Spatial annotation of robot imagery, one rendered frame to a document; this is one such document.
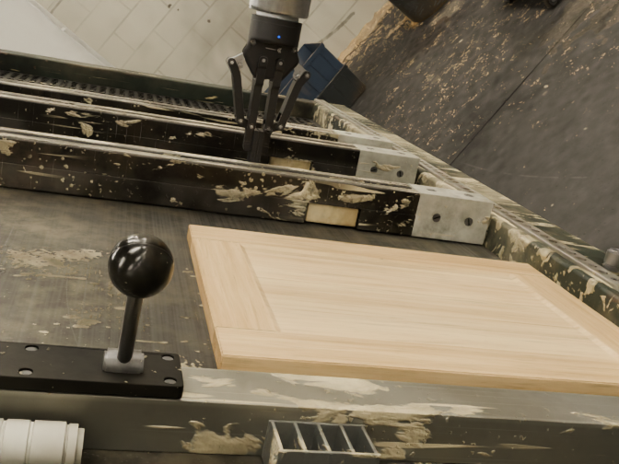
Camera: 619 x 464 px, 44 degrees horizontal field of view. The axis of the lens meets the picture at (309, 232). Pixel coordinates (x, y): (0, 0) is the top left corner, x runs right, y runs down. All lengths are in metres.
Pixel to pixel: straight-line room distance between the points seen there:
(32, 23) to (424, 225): 3.56
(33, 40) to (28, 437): 4.11
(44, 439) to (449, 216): 0.85
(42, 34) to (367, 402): 4.09
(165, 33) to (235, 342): 5.33
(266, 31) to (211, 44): 4.84
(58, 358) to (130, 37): 5.44
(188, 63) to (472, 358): 5.33
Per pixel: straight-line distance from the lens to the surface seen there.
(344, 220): 1.18
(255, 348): 0.67
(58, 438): 0.51
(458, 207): 1.23
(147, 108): 1.60
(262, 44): 1.16
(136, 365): 0.53
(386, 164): 1.53
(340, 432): 0.55
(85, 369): 0.53
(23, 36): 4.56
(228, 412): 0.54
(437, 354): 0.74
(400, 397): 0.59
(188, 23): 5.96
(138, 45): 5.94
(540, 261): 1.13
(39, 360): 0.54
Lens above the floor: 1.54
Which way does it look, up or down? 21 degrees down
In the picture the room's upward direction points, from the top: 50 degrees counter-clockwise
